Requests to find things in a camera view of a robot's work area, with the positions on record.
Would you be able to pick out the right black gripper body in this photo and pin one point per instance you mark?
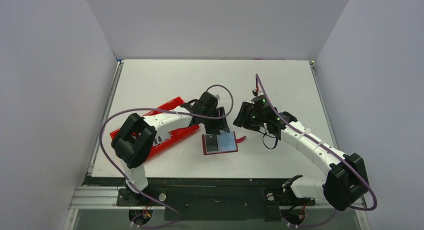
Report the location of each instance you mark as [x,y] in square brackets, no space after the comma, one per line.
[247,114]

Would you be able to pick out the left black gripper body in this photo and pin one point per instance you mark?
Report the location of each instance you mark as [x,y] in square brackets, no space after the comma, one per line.
[216,117]

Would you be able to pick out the dark green VIP credit card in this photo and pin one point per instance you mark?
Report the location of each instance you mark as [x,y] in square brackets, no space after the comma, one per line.
[211,143]

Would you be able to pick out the red leather card holder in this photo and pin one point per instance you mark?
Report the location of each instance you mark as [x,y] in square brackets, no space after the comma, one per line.
[227,143]

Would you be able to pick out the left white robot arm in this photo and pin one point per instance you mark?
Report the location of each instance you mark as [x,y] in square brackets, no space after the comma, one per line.
[136,179]

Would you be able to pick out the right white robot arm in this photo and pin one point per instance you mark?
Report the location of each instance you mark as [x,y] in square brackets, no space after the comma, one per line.
[345,178]

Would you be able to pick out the red plastic tray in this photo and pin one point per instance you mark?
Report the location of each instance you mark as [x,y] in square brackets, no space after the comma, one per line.
[137,134]

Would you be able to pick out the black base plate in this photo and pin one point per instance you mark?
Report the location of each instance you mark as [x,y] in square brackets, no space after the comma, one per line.
[207,199]

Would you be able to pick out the aluminium frame rail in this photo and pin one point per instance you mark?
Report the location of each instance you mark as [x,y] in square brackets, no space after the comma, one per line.
[92,198]

